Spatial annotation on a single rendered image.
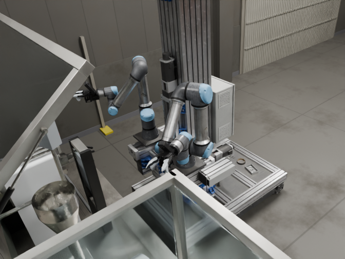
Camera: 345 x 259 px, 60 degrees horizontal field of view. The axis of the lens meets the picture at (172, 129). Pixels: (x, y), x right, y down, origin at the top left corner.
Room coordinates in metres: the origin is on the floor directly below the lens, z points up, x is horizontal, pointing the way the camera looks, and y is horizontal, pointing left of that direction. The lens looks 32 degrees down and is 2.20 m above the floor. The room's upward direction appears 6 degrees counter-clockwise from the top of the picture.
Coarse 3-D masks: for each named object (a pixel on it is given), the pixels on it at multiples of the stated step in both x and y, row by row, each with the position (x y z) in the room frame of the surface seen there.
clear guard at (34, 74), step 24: (0, 24) 1.45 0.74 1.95; (0, 48) 1.21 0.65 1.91; (24, 48) 1.04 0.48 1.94; (0, 72) 1.02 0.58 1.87; (24, 72) 0.89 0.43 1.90; (48, 72) 0.79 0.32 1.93; (0, 96) 0.87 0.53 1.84; (24, 96) 0.77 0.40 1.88; (48, 96) 0.69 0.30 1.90; (0, 120) 0.75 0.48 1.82; (24, 120) 0.67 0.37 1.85; (0, 144) 0.65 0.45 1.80
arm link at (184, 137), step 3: (183, 132) 1.48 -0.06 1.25; (186, 132) 1.48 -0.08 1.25; (180, 135) 1.45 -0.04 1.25; (183, 135) 1.45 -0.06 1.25; (186, 135) 1.46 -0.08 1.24; (189, 135) 1.47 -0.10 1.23; (177, 138) 1.42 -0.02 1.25; (180, 138) 1.42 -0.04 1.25; (183, 138) 1.43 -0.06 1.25; (186, 138) 1.44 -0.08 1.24; (189, 138) 1.46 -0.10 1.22; (180, 141) 1.40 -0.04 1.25; (183, 141) 1.41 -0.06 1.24; (186, 141) 1.42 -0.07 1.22; (183, 144) 1.39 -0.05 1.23; (186, 144) 1.42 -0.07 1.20; (183, 147) 1.39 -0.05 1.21; (186, 147) 1.42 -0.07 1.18; (183, 150) 1.41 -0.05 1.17
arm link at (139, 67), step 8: (136, 64) 2.18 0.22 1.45; (144, 64) 2.19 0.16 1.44; (136, 72) 2.13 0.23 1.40; (144, 72) 2.15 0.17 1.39; (128, 80) 2.14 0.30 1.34; (136, 80) 2.12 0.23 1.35; (128, 88) 2.12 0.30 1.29; (120, 96) 2.11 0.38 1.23; (112, 104) 2.11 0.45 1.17; (120, 104) 2.11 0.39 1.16; (112, 112) 2.08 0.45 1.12
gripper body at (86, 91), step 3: (84, 90) 2.25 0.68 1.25; (87, 90) 2.25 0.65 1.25; (96, 90) 2.23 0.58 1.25; (84, 93) 2.21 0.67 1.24; (87, 93) 2.21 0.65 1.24; (90, 93) 2.23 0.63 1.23; (96, 93) 2.23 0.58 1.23; (87, 96) 2.21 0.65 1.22; (90, 96) 2.21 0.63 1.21; (93, 96) 2.24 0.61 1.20; (96, 96) 2.24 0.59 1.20; (87, 99) 2.22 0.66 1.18; (90, 99) 2.21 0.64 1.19; (93, 99) 2.23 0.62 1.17; (96, 99) 2.24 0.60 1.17; (99, 99) 2.24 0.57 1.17
